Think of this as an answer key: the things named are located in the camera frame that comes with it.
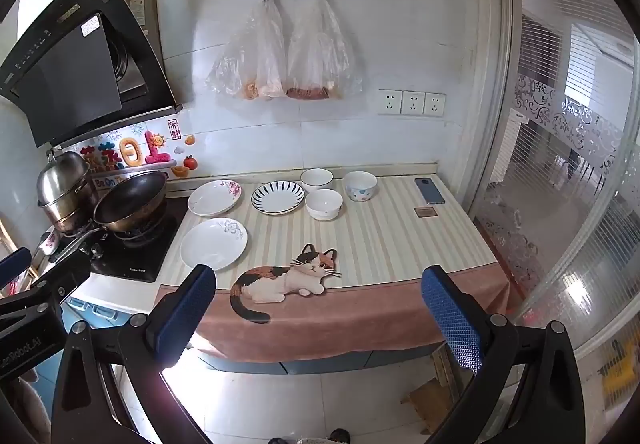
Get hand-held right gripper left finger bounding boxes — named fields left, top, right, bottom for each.
left=50, top=264, right=217, bottom=444

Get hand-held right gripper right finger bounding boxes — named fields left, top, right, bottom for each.
left=421, top=265, right=588, bottom=444

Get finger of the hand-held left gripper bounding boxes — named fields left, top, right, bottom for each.
left=27, top=251, right=92, bottom=311
left=0, top=247, right=32, bottom=292

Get pink blossom white plate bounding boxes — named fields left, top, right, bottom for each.
left=187, top=179, right=244, bottom=218

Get blue leaf pattern plate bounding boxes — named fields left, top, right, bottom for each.
left=251, top=180, right=306, bottom=216

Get white bowl black rim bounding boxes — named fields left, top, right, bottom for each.
left=300, top=168, right=334, bottom=192

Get person's left forearm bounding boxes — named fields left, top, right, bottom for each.
left=10, top=376, right=53, bottom=444

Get small floral cup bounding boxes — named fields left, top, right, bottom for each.
left=39, top=230, right=62, bottom=256

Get black gas stove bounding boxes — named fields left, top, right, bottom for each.
left=42, top=196, right=187, bottom=284

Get grey lotus white plate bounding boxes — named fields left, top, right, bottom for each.
left=180, top=217, right=249, bottom=273

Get wooden stool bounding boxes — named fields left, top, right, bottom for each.
left=400, top=349, right=471, bottom=435

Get stainless steamer pot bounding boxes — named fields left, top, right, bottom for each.
left=36, top=150, right=101, bottom=235

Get striped cat print mat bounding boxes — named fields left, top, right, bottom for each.
left=152, top=174, right=513, bottom=365

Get dark metal wok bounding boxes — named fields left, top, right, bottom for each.
left=47, top=169, right=169, bottom=265

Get blue smartphone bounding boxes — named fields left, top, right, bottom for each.
left=414, top=177, right=446, bottom=205

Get white bowl blue print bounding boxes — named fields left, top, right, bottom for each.
left=342, top=170, right=378, bottom=203

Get white bowl small dots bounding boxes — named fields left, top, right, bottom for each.
left=305, top=188, right=344, bottom=221

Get frosted glass sliding door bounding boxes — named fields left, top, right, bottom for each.
left=470, top=0, right=640, bottom=375

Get black range hood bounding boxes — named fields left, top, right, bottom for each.
left=0, top=0, right=183, bottom=150

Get clear plastic bag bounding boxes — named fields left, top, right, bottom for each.
left=282, top=0, right=365, bottom=101
left=206, top=0, right=288, bottom=101

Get colourful wall stickers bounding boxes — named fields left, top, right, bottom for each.
left=75, top=116, right=201, bottom=187

